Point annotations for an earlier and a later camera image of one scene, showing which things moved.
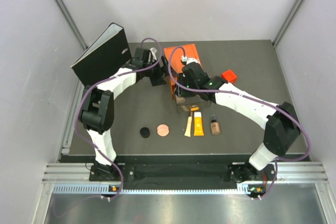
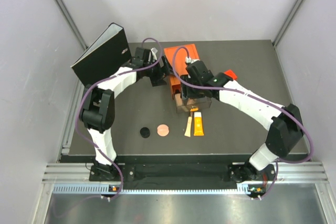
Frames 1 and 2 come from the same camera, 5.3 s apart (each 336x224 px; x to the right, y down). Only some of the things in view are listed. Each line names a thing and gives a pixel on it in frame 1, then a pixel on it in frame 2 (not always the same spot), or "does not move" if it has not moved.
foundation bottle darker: (215, 126) → (191, 101)
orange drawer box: (190, 51) does not move
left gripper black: (162, 73) does not move
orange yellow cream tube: (198, 129) does not move
